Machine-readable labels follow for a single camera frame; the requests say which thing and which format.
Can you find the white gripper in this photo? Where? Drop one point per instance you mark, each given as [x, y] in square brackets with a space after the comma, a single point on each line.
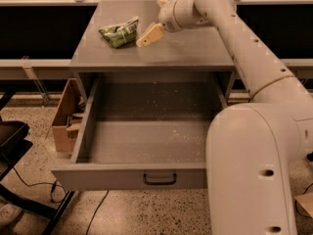
[167, 18]

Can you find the green jalapeno chip bag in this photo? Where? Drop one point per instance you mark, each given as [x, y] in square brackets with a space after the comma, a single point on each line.
[120, 34]

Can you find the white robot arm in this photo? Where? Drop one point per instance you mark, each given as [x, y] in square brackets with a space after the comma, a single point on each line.
[249, 146]

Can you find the open grey top drawer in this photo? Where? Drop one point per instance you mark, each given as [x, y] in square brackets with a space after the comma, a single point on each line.
[135, 125]

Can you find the grey cabinet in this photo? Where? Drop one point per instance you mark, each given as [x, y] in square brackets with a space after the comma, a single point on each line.
[198, 49]

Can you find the cardboard box with scraps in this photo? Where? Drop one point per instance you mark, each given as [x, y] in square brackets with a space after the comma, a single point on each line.
[68, 117]

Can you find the cardboard piece right floor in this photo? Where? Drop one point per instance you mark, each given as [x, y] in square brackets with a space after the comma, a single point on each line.
[306, 201]

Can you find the white shoe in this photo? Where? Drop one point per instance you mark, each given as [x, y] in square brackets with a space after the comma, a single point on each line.
[8, 214]

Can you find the black drawer handle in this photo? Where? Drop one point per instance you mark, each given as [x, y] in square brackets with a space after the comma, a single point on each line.
[160, 181]

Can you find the black cart frame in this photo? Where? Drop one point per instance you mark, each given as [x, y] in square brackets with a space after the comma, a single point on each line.
[32, 177]

